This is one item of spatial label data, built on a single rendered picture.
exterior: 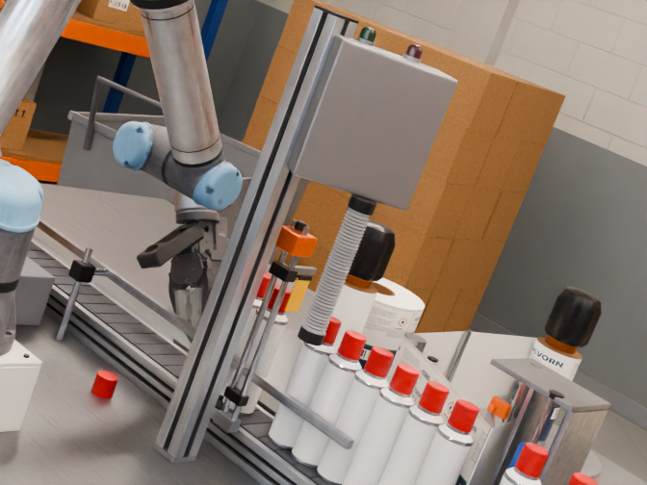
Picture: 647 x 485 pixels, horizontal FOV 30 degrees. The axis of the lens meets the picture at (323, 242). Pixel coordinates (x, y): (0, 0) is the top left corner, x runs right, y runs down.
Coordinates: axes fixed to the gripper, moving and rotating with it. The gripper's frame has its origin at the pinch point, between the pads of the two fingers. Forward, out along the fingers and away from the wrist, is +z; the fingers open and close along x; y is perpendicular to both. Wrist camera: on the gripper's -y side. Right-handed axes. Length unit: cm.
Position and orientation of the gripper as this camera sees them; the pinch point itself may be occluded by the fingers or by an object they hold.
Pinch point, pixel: (192, 336)
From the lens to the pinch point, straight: 195.4
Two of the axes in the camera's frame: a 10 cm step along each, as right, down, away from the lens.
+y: 6.3, 0.7, 7.7
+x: -7.7, 1.1, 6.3
